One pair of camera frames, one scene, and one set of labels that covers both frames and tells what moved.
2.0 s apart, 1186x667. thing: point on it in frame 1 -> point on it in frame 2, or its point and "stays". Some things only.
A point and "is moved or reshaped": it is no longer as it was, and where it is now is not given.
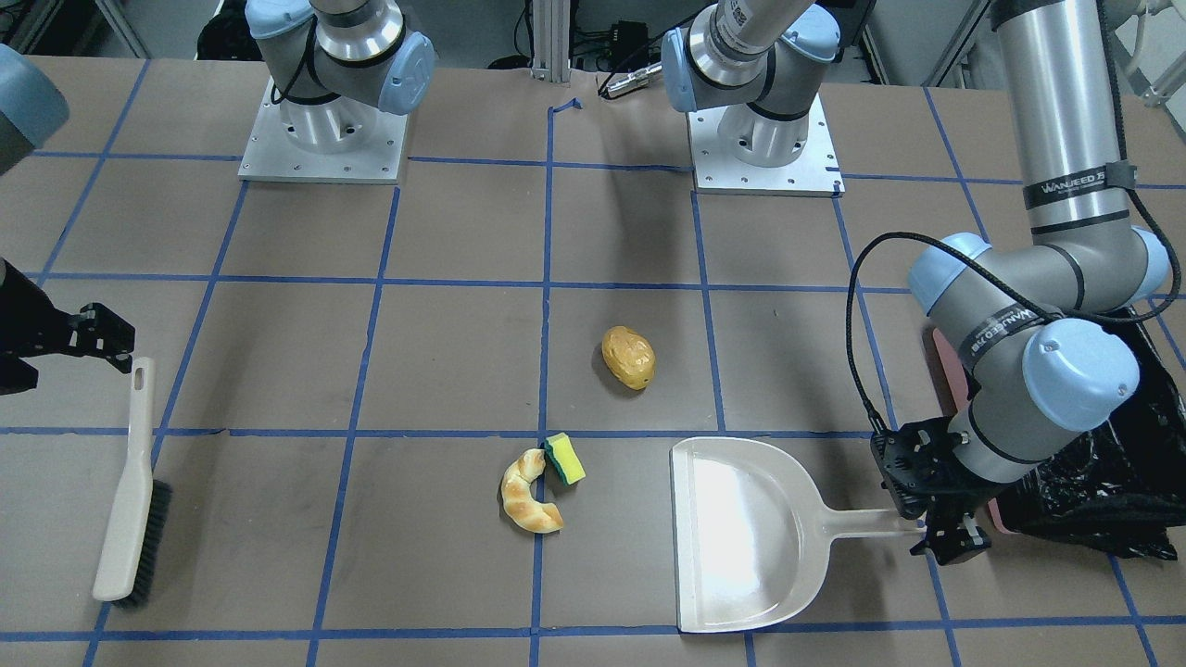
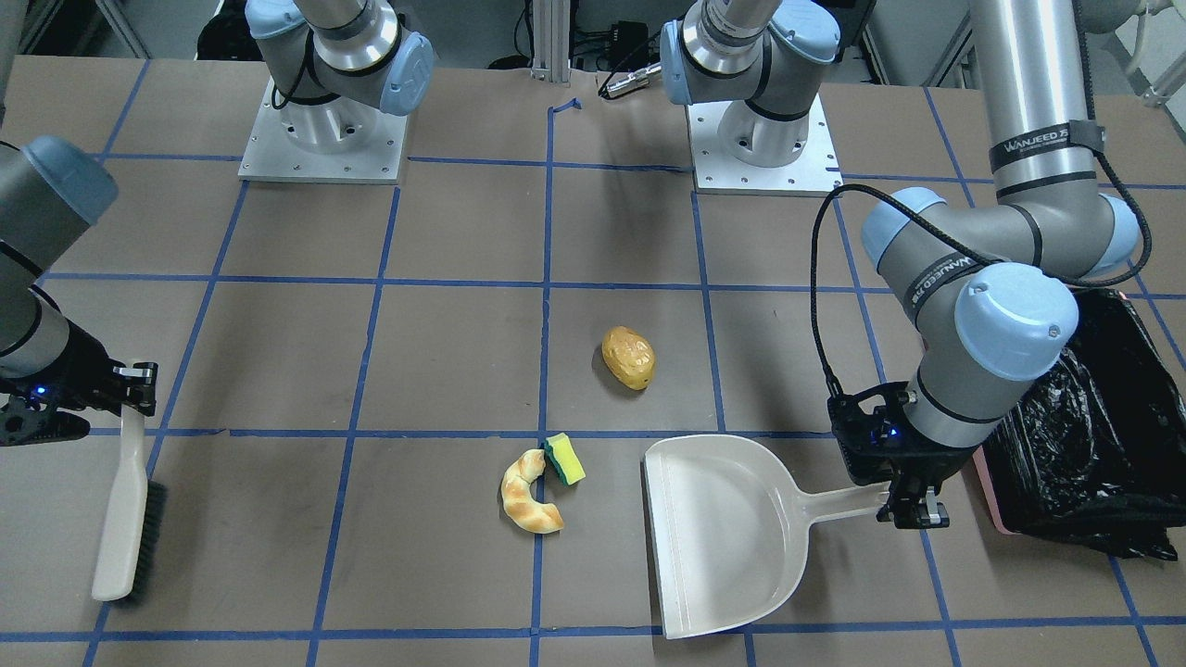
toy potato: (629, 357) stays
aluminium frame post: (551, 40) stays
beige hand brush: (132, 554) stays
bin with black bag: (1123, 484) stays
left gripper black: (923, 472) -> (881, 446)
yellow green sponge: (565, 458) stays
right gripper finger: (98, 332) -> (140, 388)
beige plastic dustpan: (752, 535) is moved or reshaped
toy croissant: (522, 508) stays
